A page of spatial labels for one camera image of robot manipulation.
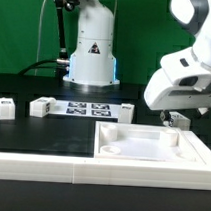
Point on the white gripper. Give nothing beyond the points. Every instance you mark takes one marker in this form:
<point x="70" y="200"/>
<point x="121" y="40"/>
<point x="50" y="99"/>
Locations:
<point x="182" y="82"/>

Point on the white square tabletop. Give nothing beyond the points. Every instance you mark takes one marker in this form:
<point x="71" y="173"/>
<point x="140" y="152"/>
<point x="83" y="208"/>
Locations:
<point x="143" y="142"/>

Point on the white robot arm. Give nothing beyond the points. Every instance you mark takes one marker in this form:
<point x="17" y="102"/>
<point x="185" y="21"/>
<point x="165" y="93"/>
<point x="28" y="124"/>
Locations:
<point x="93" y="65"/>

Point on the AprilTag marker sheet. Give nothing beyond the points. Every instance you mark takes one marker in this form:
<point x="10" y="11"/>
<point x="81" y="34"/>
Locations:
<point x="90" y="110"/>

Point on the white L-shaped obstacle fence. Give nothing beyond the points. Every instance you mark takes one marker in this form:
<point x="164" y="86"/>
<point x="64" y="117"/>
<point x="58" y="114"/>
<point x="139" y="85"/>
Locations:
<point x="77" y="170"/>

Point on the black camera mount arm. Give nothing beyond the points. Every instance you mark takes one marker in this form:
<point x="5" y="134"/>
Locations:
<point x="68" y="5"/>

